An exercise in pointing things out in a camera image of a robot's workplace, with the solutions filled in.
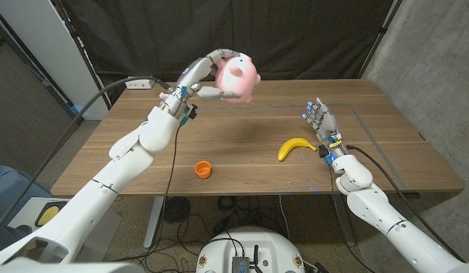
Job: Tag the yellow toy banana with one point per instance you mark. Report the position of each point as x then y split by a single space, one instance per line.
291 145

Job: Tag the small orange cup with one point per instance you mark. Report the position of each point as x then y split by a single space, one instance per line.
203 170

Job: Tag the black round floor fan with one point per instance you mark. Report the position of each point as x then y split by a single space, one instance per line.
175 209

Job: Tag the white power strip box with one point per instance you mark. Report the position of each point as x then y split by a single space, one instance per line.
139 85

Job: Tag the dark table leg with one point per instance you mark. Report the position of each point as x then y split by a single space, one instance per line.
346 223

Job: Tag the pink plastic piggy bank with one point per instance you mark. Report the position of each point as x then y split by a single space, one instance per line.
238 76

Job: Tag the yellow and black foot pedal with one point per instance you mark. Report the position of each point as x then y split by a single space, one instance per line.
48 214

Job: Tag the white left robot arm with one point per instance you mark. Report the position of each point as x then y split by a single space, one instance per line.
124 159

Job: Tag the black backdrop stand pole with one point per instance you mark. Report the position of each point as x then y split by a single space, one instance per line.
385 26
80 49

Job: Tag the black backdrop curtain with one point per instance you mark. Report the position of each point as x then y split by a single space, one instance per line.
294 38

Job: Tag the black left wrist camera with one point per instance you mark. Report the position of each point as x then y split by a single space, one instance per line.
190 112

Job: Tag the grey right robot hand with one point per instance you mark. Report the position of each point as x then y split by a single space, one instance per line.
328 123

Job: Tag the white board panel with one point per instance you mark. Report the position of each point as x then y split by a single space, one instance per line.
48 38

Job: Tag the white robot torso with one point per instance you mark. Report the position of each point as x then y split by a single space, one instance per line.
249 246

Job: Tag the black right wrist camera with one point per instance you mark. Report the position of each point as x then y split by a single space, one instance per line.
323 151

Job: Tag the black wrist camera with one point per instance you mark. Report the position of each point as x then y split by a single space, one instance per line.
323 151
190 112

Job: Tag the white table leg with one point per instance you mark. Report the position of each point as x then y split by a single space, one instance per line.
154 223

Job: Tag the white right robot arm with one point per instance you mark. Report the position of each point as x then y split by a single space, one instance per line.
378 208

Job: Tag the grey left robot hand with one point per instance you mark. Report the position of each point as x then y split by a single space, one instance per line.
194 72

